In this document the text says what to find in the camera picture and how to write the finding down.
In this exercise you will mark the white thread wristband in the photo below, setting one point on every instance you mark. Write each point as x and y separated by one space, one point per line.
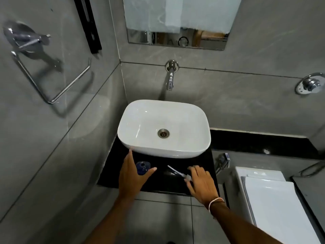
215 200

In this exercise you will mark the white toilet cistern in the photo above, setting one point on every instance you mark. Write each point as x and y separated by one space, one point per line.
259 172

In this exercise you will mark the person's right forearm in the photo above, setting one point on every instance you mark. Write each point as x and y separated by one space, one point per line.
238 226

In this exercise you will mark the blue soap bottle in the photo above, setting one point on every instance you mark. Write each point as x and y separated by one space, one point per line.
141 168

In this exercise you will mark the black wall bracket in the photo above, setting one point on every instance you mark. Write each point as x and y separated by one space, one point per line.
88 25

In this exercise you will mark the person's left forearm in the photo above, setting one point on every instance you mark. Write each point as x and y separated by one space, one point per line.
111 223

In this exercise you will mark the chrome wall valve knob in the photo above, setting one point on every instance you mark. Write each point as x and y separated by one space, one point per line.
309 84

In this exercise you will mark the person's left hand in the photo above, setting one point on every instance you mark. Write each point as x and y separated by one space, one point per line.
129 181

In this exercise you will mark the white toilet seat lid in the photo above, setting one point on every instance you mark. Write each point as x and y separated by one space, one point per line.
276 210

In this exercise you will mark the white dispenser pump head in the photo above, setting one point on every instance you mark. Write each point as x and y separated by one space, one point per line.
187 177

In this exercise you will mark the white ceramic wash basin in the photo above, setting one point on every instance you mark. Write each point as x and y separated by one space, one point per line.
142 129

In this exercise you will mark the metal basin drain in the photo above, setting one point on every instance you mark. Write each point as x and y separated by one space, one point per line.
163 133

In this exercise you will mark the person's right thumb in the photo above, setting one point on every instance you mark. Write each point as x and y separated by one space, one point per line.
191 187

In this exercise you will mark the chrome angle valve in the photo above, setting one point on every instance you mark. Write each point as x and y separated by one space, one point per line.
223 161

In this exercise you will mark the wall mirror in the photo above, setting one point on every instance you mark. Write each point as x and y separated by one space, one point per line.
182 17

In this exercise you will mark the person's right hand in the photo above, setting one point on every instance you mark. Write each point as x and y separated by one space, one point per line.
204 186

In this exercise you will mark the chrome wall faucet spout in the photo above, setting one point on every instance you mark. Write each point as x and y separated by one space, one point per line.
171 77

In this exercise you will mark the person's left thumb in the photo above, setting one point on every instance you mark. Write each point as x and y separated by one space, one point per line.
149 173

